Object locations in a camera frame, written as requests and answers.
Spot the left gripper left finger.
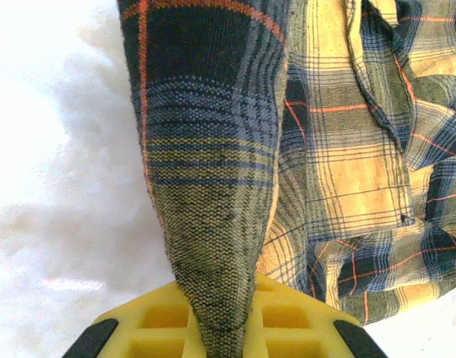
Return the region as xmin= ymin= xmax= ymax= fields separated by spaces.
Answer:
xmin=66 ymin=281 xmax=210 ymax=358

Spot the yellow plaid long sleeve shirt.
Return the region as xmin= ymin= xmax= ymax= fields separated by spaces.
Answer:
xmin=115 ymin=0 xmax=456 ymax=358

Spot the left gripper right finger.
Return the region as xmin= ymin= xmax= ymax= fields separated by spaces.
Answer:
xmin=242 ymin=274 xmax=389 ymax=358

